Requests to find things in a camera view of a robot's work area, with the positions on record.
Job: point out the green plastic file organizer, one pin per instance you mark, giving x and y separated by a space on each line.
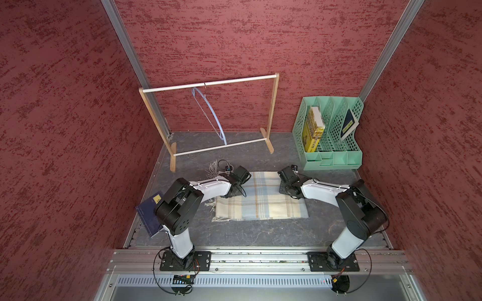
332 152

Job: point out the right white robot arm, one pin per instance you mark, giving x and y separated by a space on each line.
362 214

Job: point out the aluminium corner post left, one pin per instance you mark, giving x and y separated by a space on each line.
122 34

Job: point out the plaid beige blue scarf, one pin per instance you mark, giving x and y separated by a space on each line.
261 200

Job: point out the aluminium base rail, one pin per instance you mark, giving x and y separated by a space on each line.
271 267

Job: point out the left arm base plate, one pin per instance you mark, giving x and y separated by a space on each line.
184 261

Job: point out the dark blue yellow book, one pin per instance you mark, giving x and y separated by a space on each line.
349 124

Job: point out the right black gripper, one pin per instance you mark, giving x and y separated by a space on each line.
282 189

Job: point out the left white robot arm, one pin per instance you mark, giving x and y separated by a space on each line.
182 200

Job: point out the aluminium corner post right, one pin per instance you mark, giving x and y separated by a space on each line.
407 17

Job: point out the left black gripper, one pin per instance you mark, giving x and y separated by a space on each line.
239 189

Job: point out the aluminium corner post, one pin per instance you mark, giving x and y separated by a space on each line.
122 34
407 17

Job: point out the light blue clothes hanger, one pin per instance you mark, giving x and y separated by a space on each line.
209 113

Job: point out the wooden clothes rack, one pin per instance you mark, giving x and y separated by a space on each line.
171 147

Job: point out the dark blue notebook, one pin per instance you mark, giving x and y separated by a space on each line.
146 211

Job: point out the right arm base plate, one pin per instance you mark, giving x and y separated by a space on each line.
329 262

